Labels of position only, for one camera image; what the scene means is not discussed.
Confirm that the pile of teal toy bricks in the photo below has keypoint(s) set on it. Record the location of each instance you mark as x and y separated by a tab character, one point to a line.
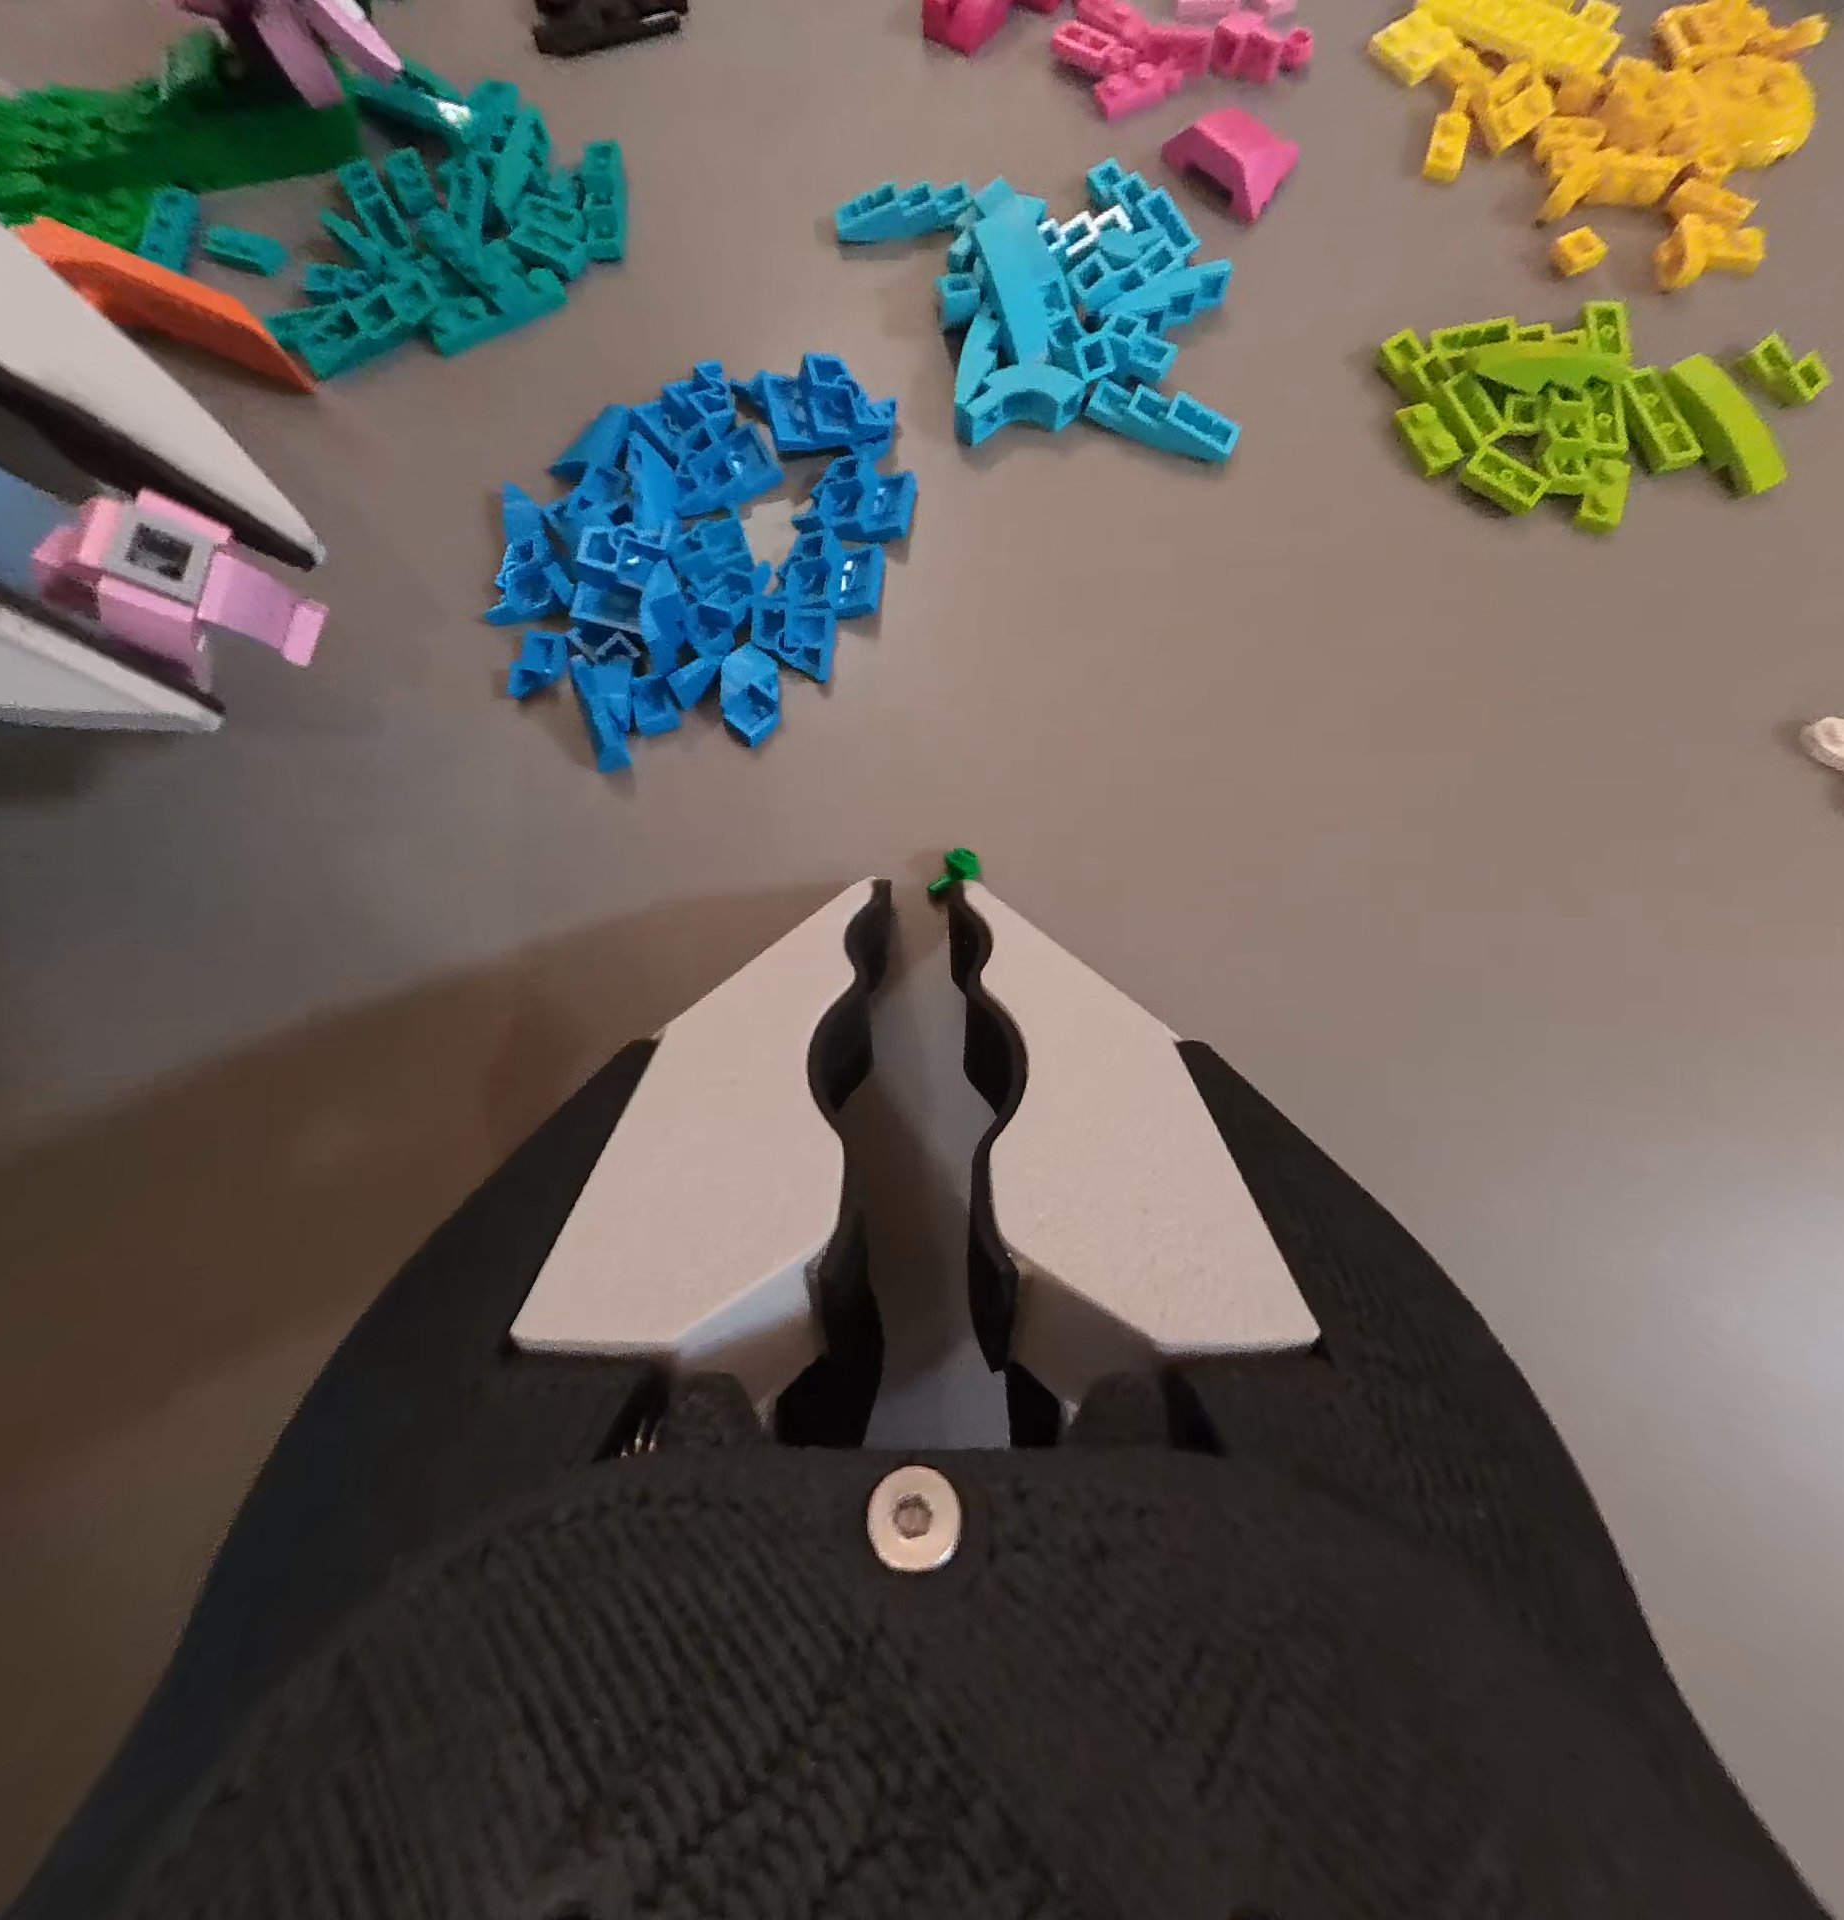
458	240

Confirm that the small green toy brick piece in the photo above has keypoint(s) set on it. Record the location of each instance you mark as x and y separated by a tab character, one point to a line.
955	866

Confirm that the large magenta slope brick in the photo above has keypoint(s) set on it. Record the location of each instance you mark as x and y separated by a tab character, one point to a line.
1231	162

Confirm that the pink toy brick flower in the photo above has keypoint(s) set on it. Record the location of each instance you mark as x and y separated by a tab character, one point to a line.
301	38

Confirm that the light pink toy brick assembly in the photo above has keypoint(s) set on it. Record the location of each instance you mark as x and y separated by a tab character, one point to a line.
247	602

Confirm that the pile of yellow toy bricks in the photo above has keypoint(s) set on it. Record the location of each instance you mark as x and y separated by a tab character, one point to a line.
1644	120

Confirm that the pile of white toy bricks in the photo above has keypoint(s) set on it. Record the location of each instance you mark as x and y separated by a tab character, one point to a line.
1841	742

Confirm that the pile of lime green toy bricks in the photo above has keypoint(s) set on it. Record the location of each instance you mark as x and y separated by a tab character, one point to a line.
1566	422

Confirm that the orange curved plastic piece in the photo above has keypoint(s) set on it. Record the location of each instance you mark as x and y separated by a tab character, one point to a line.
187	302

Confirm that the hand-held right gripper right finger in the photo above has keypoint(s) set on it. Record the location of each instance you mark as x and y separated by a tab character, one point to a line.
1147	1202

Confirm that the pile of dark green bricks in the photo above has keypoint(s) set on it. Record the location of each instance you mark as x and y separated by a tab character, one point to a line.
98	142

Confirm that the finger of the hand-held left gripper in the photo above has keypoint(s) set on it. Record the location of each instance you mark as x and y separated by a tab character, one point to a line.
52	668
82	362

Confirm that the pile of magenta toy bricks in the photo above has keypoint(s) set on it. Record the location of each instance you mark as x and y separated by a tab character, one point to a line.
1147	52

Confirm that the pile of light blue toy bricks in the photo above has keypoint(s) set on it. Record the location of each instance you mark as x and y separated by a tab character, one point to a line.
1041	317

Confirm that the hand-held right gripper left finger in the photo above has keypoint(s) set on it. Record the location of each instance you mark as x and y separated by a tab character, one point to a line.
682	1187

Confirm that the pile of black toy bricks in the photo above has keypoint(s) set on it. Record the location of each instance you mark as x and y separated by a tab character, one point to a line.
608	22

